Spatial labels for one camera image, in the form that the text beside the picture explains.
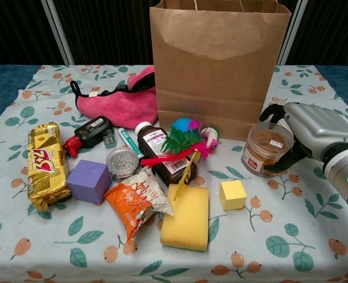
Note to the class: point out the floral tablecloth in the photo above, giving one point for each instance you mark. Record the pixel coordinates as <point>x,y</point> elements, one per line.
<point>279,221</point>

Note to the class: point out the small yellow cube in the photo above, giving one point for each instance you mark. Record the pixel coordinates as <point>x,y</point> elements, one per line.
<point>232,196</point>

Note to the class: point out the brown medicine bottle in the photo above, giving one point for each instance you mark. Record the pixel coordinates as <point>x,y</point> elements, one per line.
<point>153,140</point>

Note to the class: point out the green white tube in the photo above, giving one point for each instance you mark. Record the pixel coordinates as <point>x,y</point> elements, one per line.
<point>128,140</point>

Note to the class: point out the purple foam cube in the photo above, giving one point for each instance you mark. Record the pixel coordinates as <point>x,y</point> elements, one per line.
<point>86,182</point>

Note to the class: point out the round clear pin tin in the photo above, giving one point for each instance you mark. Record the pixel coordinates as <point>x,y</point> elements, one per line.
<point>122,160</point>

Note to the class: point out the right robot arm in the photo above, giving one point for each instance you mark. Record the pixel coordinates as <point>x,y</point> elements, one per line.
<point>347,174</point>

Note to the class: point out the clear jar rubber bands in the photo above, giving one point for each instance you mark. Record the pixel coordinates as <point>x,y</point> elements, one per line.
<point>262,147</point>

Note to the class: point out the blue ball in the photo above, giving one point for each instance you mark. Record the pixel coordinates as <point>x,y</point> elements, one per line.
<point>181,124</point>

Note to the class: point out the green white round toy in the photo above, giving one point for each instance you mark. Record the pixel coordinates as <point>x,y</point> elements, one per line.
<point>212,132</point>

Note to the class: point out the black bottle red cap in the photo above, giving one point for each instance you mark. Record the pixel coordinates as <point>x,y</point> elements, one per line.
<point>92,129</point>

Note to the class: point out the black pleated partition panel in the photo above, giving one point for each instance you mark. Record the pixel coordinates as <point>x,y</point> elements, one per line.
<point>14,29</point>
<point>109,29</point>
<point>332,29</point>

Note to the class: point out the orange snack packet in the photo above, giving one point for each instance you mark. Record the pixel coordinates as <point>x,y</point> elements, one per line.
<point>132,203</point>

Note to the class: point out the blue table cover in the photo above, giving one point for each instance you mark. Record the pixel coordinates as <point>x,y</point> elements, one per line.
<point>3,88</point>

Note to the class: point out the yellow sponge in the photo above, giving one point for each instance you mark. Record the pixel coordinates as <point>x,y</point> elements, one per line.
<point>185,224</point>

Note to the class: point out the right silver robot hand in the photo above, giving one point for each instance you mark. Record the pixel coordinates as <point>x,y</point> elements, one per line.
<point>318,129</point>

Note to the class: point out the gold biscuit pack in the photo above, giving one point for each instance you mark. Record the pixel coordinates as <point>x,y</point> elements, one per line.
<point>45,165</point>

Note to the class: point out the colourful feather toy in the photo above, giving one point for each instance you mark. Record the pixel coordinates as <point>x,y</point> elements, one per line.
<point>182,141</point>

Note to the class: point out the brown paper bag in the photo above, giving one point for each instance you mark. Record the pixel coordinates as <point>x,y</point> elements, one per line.
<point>215,73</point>

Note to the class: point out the pink towel black trim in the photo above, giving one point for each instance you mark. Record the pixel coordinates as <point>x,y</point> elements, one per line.
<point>117,103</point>

